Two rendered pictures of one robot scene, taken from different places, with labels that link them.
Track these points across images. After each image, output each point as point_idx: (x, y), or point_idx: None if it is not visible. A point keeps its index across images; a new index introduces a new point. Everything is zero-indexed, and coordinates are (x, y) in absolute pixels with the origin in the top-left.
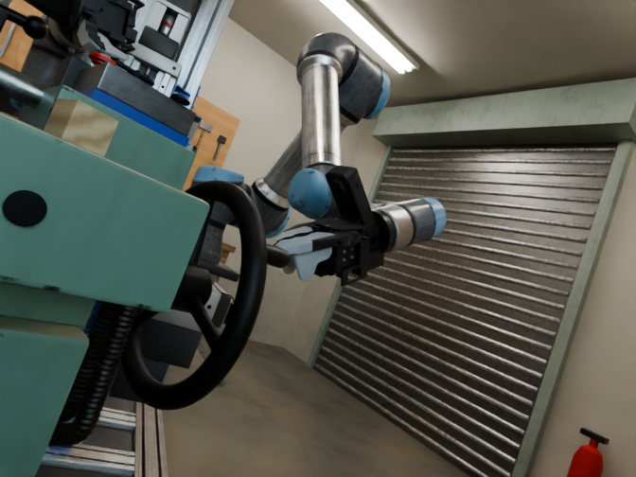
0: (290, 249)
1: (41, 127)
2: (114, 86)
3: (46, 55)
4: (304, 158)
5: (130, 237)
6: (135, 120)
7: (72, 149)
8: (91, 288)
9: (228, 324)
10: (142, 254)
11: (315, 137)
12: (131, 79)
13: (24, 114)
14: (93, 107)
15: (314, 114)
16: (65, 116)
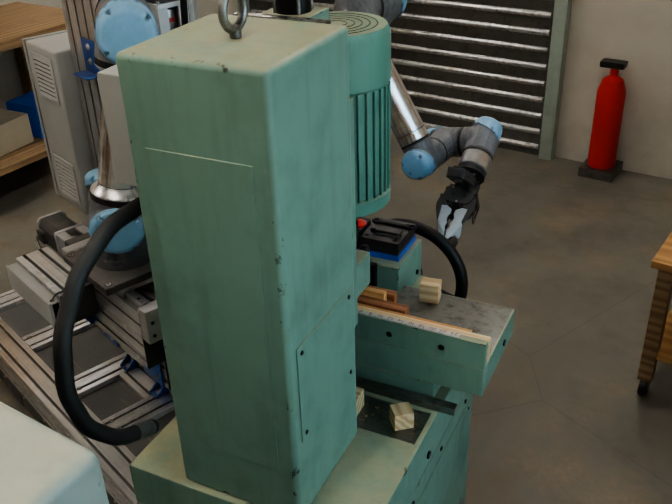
0: (453, 234)
1: (394, 285)
2: (400, 249)
3: None
4: (399, 137)
5: (509, 330)
6: (406, 251)
7: (505, 328)
8: (507, 343)
9: (459, 291)
10: (510, 330)
11: (402, 120)
12: (402, 241)
13: None
14: (403, 265)
15: (391, 98)
16: (434, 292)
